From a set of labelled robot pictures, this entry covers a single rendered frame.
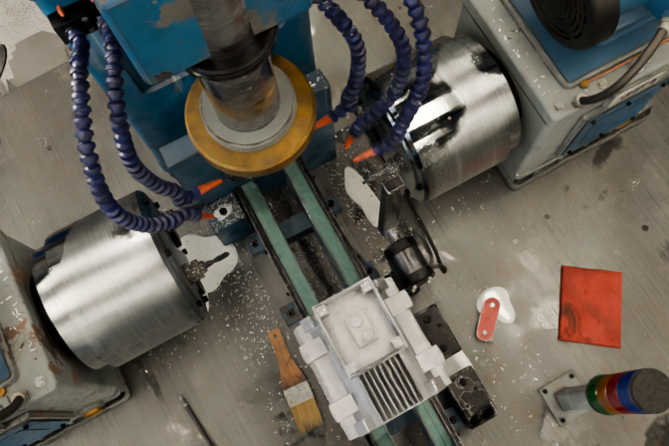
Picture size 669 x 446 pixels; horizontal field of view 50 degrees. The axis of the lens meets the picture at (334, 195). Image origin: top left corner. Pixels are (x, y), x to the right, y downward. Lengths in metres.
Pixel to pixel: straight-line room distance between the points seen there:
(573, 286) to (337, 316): 0.56
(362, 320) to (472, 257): 0.43
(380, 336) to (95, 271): 0.45
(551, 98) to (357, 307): 0.46
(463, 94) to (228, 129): 0.42
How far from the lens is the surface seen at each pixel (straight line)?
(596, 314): 1.50
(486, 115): 1.19
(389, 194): 1.02
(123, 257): 1.14
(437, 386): 1.14
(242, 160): 0.96
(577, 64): 1.23
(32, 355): 1.17
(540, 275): 1.49
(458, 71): 1.20
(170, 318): 1.17
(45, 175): 1.64
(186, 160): 1.19
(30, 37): 2.33
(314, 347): 1.15
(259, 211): 1.37
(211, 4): 0.68
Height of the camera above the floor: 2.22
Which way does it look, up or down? 73 degrees down
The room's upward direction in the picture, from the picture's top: 6 degrees counter-clockwise
